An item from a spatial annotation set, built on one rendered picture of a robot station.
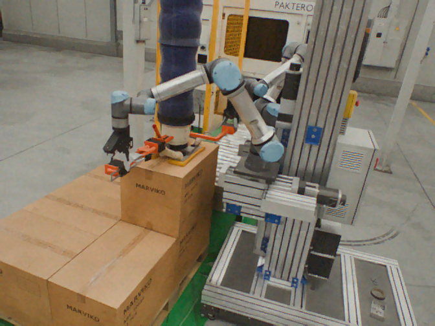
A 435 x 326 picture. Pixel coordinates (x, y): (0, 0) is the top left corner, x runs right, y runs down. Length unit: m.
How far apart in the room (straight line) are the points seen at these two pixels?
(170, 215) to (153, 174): 0.26
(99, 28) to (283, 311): 11.96
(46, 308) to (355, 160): 1.75
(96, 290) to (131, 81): 2.23
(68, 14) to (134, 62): 10.47
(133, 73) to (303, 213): 2.29
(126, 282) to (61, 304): 0.33
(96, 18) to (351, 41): 11.84
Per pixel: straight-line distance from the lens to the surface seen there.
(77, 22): 13.70
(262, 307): 2.23
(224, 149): 3.48
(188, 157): 2.12
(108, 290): 1.82
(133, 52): 3.50
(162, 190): 2.00
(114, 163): 1.69
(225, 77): 1.53
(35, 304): 2.12
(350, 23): 1.88
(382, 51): 10.93
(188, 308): 2.47
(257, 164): 1.84
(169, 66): 2.00
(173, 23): 1.96
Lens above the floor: 1.80
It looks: 25 degrees down
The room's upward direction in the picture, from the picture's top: 6 degrees clockwise
